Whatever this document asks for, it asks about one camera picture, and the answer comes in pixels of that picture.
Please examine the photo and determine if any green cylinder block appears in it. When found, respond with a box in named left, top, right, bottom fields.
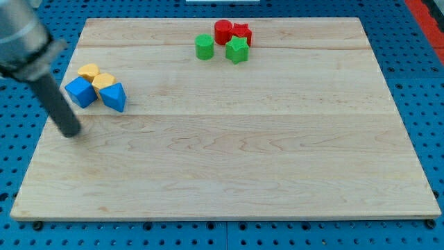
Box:
left=195, top=33, right=214, bottom=60

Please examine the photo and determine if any red cylinder block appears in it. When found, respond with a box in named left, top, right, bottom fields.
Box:
left=214, top=19, right=232, bottom=45

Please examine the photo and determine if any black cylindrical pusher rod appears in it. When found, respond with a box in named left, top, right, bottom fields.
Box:
left=28, top=74, right=81, bottom=138

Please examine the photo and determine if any blue cube block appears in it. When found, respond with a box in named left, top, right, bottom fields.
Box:
left=65, top=76, right=98, bottom=108

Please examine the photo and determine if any blue triangle block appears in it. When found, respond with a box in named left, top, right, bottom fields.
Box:
left=99, top=83, right=126, bottom=113

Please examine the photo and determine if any green star block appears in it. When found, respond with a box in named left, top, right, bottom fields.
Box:
left=225, top=36, right=250, bottom=65

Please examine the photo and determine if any blue pegboard base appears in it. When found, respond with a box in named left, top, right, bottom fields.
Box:
left=1, top=0, right=443, bottom=249

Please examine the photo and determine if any yellow heart block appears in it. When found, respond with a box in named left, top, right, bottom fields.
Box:
left=77, top=63, right=100, bottom=83

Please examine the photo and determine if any red mat corner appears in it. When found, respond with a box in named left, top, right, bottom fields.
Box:
left=404, top=0, right=443, bottom=63

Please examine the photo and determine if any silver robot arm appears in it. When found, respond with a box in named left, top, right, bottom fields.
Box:
left=1, top=0, right=81, bottom=138

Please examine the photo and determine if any yellow hexagon block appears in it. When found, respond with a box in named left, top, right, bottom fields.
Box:
left=92, top=73, right=117, bottom=99

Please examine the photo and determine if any wooden board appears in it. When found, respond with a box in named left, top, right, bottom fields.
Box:
left=10, top=17, right=441, bottom=222

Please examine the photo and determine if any red star block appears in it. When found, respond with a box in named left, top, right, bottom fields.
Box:
left=229, top=23, right=253, bottom=46

